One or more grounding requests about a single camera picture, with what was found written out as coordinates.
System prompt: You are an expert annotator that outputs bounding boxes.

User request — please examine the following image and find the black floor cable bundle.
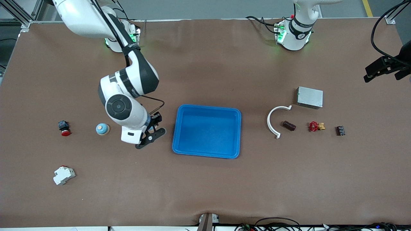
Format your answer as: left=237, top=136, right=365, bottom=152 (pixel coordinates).
left=234, top=217, right=411, bottom=231

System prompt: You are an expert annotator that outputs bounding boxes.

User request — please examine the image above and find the brown post metal clamp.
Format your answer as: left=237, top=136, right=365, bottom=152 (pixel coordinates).
left=197, top=212, right=221, bottom=231

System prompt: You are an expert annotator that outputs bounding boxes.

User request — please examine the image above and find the silver metal box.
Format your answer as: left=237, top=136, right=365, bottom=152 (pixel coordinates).
left=296, top=86, right=324, bottom=110

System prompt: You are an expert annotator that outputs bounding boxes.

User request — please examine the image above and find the aluminium frame strut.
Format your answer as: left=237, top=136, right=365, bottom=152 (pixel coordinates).
left=0, top=0, right=44, bottom=32
left=385, top=0, right=411, bottom=25

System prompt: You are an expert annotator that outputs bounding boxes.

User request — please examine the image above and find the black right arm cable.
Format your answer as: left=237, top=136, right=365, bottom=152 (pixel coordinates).
left=92, top=0, right=165, bottom=114

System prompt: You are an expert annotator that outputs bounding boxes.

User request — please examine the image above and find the white circuit breaker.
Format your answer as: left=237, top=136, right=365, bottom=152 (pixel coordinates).
left=53, top=166, right=76, bottom=186

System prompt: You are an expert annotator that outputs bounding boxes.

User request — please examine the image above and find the white half-ring pipe clamp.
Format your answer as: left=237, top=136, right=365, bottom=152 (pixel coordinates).
left=267, top=105, right=293, bottom=139

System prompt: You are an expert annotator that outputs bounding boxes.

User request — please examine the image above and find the black arm base cable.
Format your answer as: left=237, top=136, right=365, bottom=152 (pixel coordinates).
left=246, top=15, right=277, bottom=34

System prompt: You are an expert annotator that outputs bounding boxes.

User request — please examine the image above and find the brass valve red handle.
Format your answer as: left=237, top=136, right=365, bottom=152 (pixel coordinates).
left=308, top=121, right=326, bottom=133

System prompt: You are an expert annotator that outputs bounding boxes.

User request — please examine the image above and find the blue plastic tray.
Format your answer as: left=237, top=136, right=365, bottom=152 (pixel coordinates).
left=172, top=104, right=242, bottom=159

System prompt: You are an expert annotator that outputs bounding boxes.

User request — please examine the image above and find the black red emergency button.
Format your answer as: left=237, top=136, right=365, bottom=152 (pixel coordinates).
left=58, top=120, right=72, bottom=137

